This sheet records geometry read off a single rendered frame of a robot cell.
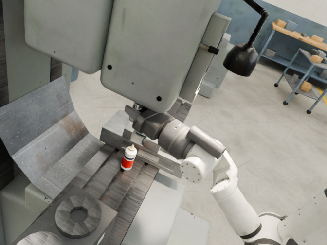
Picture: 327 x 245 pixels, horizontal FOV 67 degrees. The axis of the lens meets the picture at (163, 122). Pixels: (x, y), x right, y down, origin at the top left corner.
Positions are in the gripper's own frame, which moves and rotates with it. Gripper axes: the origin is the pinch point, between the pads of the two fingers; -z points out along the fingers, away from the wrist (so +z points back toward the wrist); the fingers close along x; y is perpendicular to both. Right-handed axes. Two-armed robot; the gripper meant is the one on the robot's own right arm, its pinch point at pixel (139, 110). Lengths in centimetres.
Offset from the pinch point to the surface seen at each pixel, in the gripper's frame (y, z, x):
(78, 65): -12.4, -8.8, 15.7
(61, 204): 7.8, 8.3, 30.2
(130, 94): -10.0, 2.7, 9.7
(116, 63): -15.9, -1.9, 11.3
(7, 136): 19.0, -26.6, 23.9
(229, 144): 123, 0, -206
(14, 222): 63, -25, 25
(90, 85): 122, -167, -135
